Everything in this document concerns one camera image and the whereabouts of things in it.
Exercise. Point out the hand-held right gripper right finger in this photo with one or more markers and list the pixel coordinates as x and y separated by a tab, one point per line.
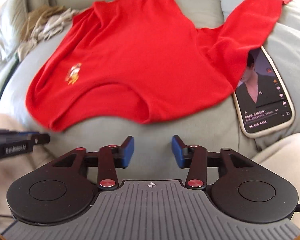
177	152

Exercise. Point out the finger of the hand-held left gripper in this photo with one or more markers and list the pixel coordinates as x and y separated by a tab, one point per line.
42	139

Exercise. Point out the smartphone in beige case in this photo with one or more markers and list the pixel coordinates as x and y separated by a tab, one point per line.
265	100

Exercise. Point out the off-white crumpled cloth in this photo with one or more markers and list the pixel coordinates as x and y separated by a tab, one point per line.
57	23

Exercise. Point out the red long-sleeved shirt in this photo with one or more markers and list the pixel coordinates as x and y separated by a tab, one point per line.
140	67

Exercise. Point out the grey fabric sofa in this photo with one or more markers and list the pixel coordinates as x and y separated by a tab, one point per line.
202	7

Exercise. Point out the pale green throw pillow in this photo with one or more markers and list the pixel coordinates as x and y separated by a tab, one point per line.
7	25

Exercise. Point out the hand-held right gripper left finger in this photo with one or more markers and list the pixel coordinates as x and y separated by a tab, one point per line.
128	152

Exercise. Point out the tan crumpled cloth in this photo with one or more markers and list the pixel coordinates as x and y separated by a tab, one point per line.
43	15

